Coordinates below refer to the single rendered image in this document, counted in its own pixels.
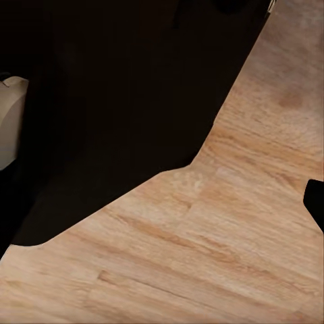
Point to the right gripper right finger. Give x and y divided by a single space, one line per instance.
314 201

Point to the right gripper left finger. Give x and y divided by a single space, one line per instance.
16 201

